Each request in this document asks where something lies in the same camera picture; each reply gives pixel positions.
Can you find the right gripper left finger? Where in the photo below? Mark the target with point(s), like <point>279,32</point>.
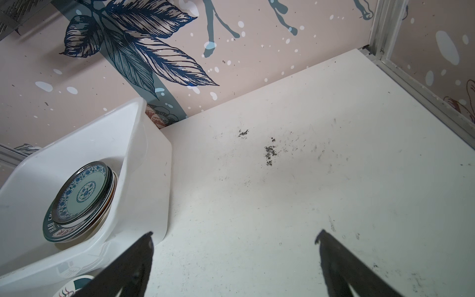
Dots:
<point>127,276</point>

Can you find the white plastic bin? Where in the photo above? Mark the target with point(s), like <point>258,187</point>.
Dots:
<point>135,149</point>

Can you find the black hanging shelf basket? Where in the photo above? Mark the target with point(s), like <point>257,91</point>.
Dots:
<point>14,13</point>

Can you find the teal patterned small plate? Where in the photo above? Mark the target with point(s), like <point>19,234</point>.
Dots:
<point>81,192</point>

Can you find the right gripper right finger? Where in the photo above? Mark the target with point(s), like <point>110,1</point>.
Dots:
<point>345,274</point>

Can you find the green rim lettered plate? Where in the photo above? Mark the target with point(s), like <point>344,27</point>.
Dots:
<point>56,233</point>

